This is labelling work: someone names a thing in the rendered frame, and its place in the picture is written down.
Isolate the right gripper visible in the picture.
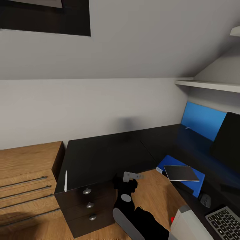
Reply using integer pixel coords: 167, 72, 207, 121
112, 174, 138, 193

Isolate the mouse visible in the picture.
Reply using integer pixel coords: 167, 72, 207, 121
199, 193, 211, 208

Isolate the monitor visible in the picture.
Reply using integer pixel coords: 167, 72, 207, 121
208, 112, 240, 193

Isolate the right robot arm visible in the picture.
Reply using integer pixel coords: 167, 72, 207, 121
112, 171, 178, 240

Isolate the folder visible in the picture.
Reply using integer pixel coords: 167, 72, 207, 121
156, 155, 205, 198

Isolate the notebook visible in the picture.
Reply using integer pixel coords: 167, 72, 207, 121
164, 165, 200, 182

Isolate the keyboard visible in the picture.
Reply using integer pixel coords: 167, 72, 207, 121
205, 207, 240, 240

